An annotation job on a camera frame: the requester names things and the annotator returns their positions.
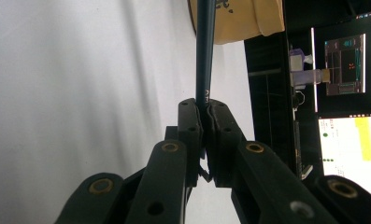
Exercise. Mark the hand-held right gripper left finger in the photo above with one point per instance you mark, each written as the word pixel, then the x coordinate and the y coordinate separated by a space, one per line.
pixel 189 140

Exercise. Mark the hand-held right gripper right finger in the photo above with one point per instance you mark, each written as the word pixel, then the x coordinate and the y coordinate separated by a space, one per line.
pixel 226 140

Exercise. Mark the dark pencil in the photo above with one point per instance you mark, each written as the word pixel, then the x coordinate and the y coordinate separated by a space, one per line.
pixel 205 46

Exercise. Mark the tan sack-shaped bear pen holder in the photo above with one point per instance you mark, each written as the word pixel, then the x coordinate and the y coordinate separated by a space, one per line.
pixel 251 21

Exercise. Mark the pale purple and white device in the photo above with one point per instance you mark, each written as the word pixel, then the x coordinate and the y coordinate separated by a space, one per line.
pixel 304 76

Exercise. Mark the bright screen monitor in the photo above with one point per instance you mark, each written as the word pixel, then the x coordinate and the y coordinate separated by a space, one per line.
pixel 345 149

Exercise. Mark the white table mat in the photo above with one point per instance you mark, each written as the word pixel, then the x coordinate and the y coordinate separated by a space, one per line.
pixel 64 93

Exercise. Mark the dark screen monitor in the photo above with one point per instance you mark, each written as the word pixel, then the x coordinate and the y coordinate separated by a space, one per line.
pixel 345 62

